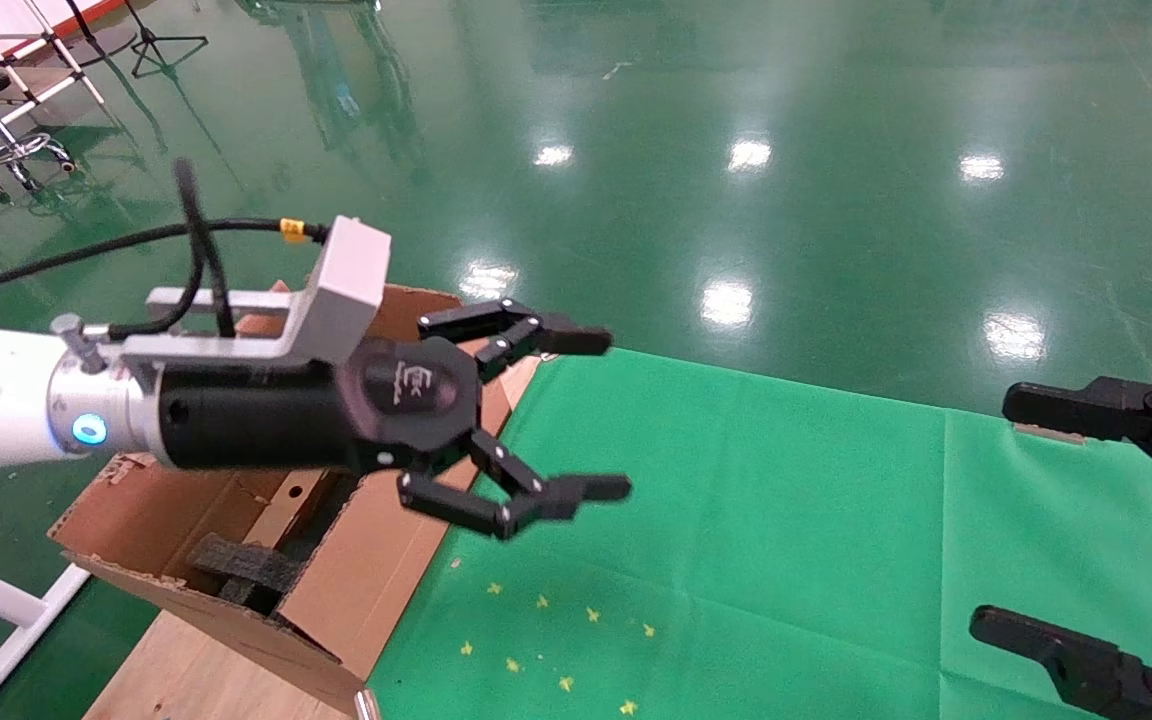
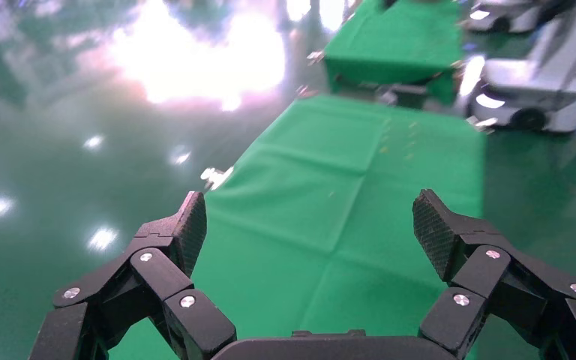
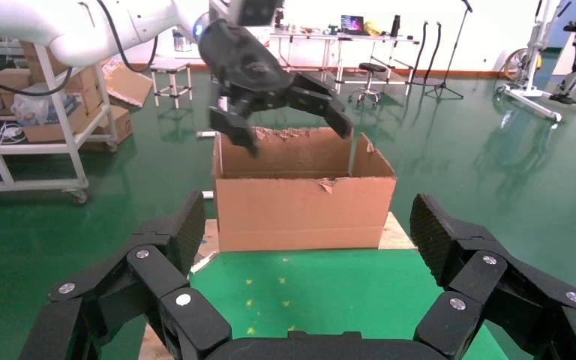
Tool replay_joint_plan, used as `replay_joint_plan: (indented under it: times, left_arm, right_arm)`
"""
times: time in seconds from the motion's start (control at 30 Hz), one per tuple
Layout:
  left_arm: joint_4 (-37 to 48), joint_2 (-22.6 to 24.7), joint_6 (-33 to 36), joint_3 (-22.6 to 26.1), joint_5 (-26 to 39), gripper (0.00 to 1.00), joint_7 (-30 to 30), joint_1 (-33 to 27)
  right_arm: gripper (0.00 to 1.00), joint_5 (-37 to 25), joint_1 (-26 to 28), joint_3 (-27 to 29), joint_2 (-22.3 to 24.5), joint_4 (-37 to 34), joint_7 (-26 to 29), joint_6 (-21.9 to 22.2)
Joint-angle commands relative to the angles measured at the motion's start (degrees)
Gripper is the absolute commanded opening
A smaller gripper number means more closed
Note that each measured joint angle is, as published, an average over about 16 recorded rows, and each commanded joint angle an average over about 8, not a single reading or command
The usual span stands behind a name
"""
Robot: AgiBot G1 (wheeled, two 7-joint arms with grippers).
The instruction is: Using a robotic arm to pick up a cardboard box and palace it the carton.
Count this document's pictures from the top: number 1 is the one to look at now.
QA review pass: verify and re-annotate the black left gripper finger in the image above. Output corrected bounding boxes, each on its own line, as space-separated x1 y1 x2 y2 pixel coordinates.
418 298 614 386
396 428 632 541

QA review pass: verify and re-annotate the black cable with yellow tag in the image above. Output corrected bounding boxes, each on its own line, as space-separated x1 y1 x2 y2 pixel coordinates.
0 158 332 337

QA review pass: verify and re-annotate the black foam block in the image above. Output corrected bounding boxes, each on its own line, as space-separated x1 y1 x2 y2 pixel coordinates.
186 533 307 613

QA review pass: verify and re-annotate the black tripod stand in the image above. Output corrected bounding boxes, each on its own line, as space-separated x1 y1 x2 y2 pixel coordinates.
121 0 209 79

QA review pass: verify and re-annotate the white pipe rack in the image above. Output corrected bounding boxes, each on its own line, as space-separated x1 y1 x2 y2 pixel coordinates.
0 0 107 171

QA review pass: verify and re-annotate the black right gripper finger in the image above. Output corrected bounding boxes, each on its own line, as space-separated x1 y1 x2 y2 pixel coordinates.
969 608 1152 720
1001 375 1152 511

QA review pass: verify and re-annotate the black round base stand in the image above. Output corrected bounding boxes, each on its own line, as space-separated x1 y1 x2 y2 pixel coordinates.
61 0 139 63

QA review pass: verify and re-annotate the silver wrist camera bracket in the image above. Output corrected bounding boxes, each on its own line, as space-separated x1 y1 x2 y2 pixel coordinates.
121 215 392 367

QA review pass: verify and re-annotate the green table cloth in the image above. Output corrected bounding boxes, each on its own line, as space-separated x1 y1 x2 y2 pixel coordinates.
366 343 1152 720

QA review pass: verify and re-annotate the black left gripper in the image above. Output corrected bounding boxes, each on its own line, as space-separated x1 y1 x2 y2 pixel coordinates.
156 338 485 477

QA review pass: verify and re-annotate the large open cardboard carton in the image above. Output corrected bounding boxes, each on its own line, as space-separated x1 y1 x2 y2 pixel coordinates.
48 282 542 716

